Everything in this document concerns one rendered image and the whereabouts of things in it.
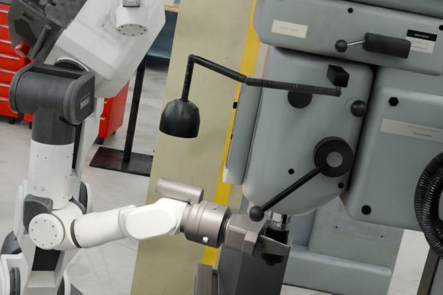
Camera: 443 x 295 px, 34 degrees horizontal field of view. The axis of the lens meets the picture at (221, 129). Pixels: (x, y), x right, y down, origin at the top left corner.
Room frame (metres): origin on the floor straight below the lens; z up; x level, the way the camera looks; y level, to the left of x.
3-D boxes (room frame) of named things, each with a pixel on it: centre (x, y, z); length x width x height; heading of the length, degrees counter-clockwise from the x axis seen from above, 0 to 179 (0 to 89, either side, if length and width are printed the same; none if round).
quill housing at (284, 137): (1.38, -0.15, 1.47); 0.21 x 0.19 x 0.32; 3
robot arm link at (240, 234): (1.40, -0.06, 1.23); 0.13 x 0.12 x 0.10; 168
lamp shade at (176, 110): (1.29, 0.08, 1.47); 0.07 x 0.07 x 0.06
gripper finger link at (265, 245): (1.35, -0.14, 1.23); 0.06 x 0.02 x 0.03; 78
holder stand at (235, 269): (1.82, -0.15, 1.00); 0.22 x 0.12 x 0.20; 13
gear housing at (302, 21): (1.38, -0.19, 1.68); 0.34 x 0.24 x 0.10; 93
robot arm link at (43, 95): (1.50, 0.37, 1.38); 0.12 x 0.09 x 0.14; 79
